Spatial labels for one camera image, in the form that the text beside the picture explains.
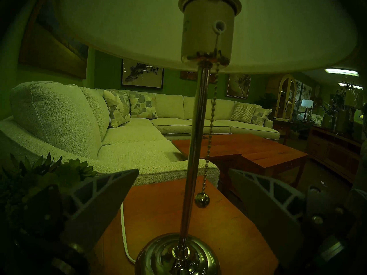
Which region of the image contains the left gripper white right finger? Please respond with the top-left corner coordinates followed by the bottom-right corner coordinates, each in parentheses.
top-left (229, 169), bottom-right (354, 266)

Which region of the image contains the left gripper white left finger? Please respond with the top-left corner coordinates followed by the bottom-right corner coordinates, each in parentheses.
top-left (11, 169), bottom-right (139, 256)

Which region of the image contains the metal bead pull chain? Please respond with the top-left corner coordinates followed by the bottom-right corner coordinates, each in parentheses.
top-left (194, 21), bottom-right (227, 208)

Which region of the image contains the chrome table lamp white shade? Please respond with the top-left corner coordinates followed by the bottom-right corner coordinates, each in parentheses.
top-left (56, 0), bottom-right (359, 275)

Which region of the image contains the small background table lamp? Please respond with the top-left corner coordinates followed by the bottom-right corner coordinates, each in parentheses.
top-left (300, 99), bottom-right (315, 121)

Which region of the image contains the glass planter with succulents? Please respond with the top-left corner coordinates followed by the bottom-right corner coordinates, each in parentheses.
top-left (0, 153), bottom-right (99, 240)

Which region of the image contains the wooden end table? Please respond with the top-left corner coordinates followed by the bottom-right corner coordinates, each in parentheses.
top-left (92, 176), bottom-right (280, 275)

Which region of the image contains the wooden sideboard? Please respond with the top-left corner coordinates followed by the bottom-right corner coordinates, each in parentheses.
top-left (306, 125), bottom-right (362, 183)

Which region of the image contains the cream sectional sofa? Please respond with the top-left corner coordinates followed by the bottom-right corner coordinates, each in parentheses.
top-left (0, 81), bottom-right (281, 189)

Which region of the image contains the patchwork patterned throw pillow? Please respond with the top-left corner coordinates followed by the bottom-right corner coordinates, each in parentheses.
top-left (128, 93), bottom-right (158, 119)
top-left (251, 108), bottom-right (272, 126)
top-left (103, 90), bottom-right (132, 128)

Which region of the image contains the striped throw pillow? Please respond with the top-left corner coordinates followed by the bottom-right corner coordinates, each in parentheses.
top-left (230, 102), bottom-right (256, 123)

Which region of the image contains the arched wooden cabinet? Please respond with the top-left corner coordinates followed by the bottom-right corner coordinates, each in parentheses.
top-left (274, 74), bottom-right (298, 121)

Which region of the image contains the potted plant on sideboard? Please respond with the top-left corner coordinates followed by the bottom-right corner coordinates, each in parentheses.
top-left (321, 90), bottom-right (345, 129)

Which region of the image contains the framed tree picture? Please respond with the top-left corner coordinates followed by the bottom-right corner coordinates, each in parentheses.
top-left (226, 74), bottom-right (252, 99)

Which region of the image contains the black framed bird picture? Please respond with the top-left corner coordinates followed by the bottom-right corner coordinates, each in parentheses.
top-left (121, 59), bottom-right (164, 89)

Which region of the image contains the large landscape painting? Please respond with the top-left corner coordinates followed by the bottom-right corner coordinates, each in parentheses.
top-left (19, 0), bottom-right (89, 79)

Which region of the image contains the white lamp power cord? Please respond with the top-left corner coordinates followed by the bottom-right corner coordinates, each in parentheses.
top-left (120, 203), bottom-right (137, 265)

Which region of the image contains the small dark wall picture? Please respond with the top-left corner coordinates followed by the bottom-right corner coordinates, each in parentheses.
top-left (180, 71), bottom-right (217, 84)

